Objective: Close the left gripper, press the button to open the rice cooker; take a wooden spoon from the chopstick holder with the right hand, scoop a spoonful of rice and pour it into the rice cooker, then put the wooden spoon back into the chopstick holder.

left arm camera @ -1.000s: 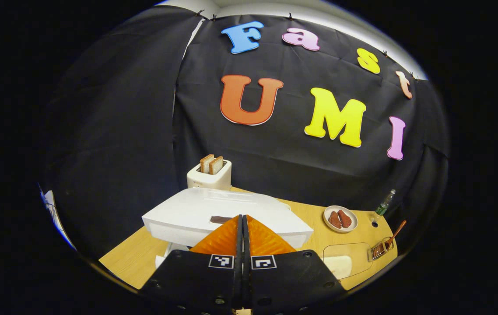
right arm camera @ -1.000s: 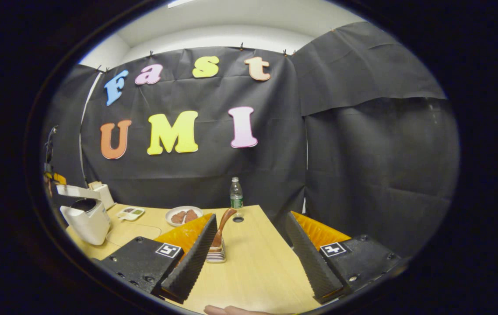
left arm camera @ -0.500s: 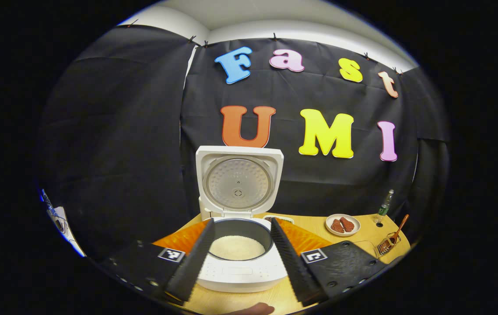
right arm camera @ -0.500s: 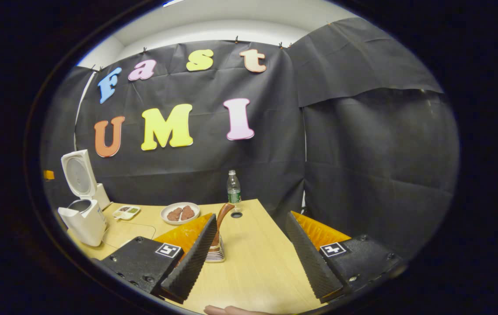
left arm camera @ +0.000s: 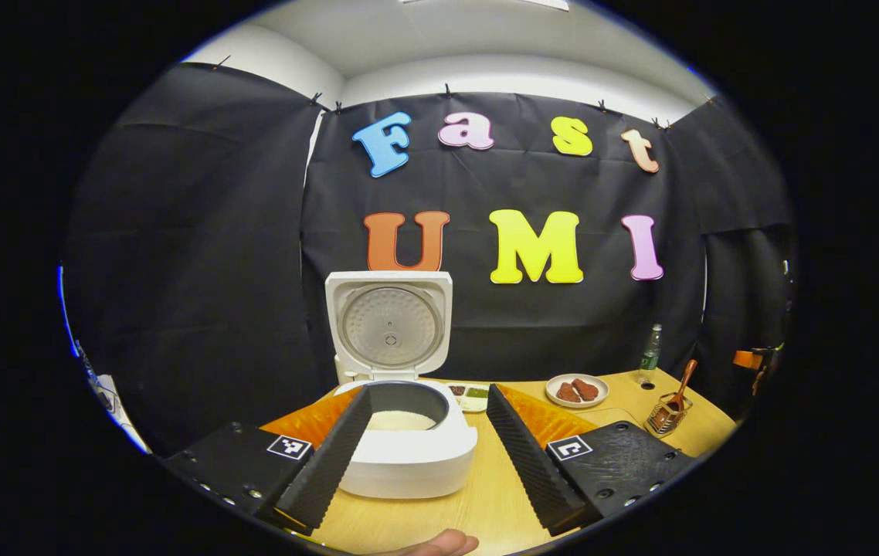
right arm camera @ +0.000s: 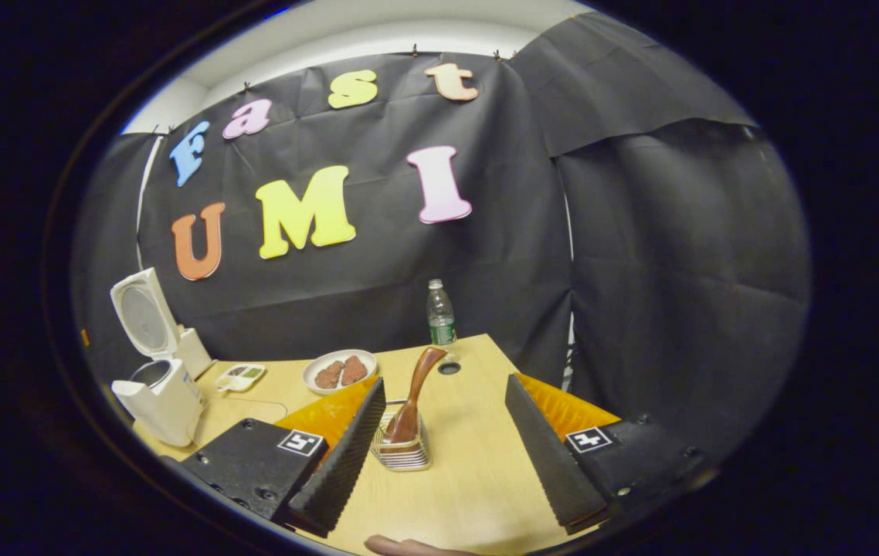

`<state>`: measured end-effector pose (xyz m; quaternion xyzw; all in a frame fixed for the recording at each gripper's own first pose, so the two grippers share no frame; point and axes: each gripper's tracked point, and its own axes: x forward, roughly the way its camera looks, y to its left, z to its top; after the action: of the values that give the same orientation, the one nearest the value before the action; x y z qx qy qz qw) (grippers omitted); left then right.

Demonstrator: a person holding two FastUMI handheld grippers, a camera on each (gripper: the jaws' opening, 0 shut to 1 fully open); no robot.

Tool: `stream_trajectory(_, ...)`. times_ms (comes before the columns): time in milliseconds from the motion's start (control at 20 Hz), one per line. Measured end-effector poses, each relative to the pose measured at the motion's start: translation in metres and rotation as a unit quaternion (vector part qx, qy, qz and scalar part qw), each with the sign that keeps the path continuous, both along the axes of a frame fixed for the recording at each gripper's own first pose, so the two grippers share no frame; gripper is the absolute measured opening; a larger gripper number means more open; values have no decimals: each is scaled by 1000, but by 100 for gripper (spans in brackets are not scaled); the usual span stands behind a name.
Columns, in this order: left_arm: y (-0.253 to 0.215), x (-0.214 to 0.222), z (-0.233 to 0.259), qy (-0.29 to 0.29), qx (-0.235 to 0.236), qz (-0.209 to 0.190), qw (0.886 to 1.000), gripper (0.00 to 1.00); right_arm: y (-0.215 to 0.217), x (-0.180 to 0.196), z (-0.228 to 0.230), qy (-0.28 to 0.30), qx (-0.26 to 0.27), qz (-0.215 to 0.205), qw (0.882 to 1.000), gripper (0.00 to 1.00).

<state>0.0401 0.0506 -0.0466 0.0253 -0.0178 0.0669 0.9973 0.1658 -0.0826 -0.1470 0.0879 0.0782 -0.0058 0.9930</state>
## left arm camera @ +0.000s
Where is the wire mesh chopstick holder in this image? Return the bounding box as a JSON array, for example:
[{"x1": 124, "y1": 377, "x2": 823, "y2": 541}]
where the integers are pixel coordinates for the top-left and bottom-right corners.
[{"x1": 646, "y1": 392, "x2": 694, "y2": 437}]

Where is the white divided condiment dish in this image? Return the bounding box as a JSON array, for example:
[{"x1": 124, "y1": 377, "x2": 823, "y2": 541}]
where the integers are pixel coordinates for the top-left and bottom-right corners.
[{"x1": 447, "y1": 382, "x2": 490, "y2": 412}]

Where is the white rice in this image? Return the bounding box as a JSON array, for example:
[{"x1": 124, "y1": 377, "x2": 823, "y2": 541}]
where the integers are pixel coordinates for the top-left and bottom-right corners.
[{"x1": 366, "y1": 409, "x2": 438, "y2": 432}]

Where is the white round plate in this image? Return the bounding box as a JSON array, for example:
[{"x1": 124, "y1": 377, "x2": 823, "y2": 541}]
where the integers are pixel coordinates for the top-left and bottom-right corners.
[{"x1": 546, "y1": 374, "x2": 609, "y2": 409}]

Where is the wooden spoon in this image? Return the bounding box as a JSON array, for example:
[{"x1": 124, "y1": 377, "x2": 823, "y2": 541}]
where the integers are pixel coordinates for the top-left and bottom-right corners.
[{"x1": 667, "y1": 359, "x2": 698, "y2": 414}]

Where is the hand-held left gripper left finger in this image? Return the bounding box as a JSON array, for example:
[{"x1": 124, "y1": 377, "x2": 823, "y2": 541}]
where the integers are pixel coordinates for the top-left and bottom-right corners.
[{"x1": 164, "y1": 385, "x2": 373, "y2": 536}]

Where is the row of black cloth clips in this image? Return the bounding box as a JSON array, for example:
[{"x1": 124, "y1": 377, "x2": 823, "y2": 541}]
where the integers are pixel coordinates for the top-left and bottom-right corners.
[{"x1": 216, "y1": 54, "x2": 718, "y2": 128}]

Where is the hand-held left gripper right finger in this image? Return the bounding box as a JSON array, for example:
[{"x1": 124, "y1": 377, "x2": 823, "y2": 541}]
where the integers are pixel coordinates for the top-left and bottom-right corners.
[{"x1": 486, "y1": 383, "x2": 697, "y2": 537}]

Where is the long ceiling light panel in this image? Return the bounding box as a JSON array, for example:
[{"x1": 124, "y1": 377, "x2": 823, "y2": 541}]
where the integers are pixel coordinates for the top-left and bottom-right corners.
[{"x1": 401, "y1": 0, "x2": 572, "y2": 11}]

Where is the black backdrop cloth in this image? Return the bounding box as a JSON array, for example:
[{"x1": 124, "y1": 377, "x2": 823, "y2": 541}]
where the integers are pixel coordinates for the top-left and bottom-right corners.
[{"x1": 63, "y1": 62, "x2": 796, "y2": 456}]

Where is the clear plastic bottle green label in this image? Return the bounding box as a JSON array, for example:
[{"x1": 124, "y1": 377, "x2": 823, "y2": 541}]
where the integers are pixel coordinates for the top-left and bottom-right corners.
[{"x1": 638, "y1": 324, "x2": 663, "y2": 387}]

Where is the white rice cooker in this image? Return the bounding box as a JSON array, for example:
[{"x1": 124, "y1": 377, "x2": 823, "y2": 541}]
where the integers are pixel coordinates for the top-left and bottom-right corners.
[{"x1": 324, "y1": 270, "x2": 479, "y2": 500}]

